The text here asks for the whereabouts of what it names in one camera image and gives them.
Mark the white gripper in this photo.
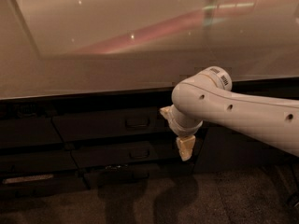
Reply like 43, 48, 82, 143
159, 105, 203, 161

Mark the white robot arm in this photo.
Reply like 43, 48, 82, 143
160, 66, 299, 161

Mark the dark left middle drawer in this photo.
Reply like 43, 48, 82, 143
0, 151, 77, 173

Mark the dark left top drawer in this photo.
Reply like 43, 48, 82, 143
0, 118, 61, 148

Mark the dark left bottom drawer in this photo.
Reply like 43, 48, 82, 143
0, 175, 86, 199

